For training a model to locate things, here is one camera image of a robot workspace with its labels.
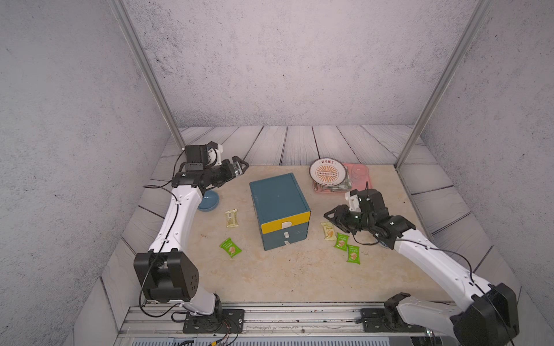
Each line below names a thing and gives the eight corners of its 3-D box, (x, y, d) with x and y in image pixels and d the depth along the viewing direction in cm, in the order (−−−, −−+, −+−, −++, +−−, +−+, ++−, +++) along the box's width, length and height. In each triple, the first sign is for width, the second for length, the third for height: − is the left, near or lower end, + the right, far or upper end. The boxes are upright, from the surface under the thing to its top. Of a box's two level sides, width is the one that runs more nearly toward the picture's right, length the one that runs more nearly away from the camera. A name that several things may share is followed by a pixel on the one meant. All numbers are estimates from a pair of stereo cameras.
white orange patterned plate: (310, 186, 112) (311, 183, 111) (308, 160, 125) (308, 157, 123) (348, 186, 112) (349, 183, 110) (342, 160, 125) (342, 157, 123)
